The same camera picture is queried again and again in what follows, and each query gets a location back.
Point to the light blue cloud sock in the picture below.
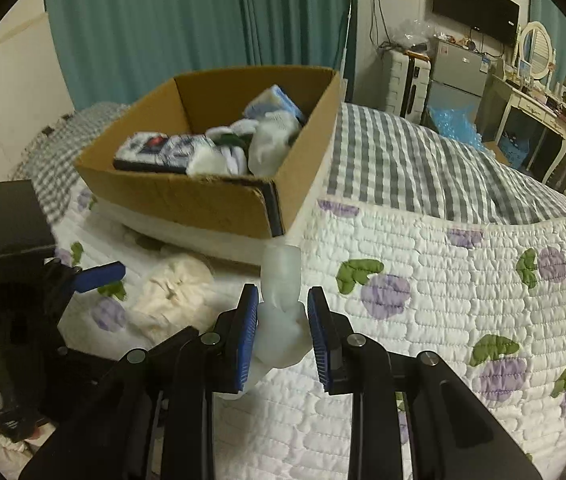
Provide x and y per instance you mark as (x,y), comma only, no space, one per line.
(272,99)

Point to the black wall television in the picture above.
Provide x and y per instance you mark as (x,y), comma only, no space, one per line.
(497,19)

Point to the cardboard box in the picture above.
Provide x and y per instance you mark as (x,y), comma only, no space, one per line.
(283,159)

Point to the white dressing table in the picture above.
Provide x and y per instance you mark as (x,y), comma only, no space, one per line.
(506,110)

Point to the grey checked bed sheet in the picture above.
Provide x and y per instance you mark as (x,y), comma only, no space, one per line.
(377,159)

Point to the white suitcase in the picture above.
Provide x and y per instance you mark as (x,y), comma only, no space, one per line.
(405,80)

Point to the clear plastic bag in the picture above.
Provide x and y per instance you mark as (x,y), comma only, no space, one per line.
(413,35)

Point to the plain white sock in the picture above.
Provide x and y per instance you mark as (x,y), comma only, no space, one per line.
(282,335)

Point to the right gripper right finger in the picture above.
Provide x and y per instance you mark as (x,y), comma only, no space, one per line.
(452,435)

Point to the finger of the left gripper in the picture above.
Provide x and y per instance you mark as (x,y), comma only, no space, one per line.
(62,281)

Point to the floor box with blue bags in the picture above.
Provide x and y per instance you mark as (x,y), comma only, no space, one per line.
(455,124)

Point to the cream rolled sock ball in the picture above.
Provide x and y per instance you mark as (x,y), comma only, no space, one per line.
(174,295)

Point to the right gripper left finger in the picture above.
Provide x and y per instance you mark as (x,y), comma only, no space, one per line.
(150,414)

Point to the white oval vanity mirror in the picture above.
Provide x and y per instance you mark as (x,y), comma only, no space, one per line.
(535,48)

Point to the teal right window curtain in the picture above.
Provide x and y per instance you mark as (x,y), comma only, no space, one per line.
(558,40)

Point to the blue waste bin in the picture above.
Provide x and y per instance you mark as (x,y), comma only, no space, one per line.
(514,149)

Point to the grey mini fridge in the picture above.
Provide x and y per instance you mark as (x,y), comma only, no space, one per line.
(457,79)

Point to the white green striped sock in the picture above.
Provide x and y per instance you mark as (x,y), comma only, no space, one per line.
(224,151)

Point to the dark patterned sock pair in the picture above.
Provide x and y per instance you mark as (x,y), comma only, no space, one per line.
(159,152)

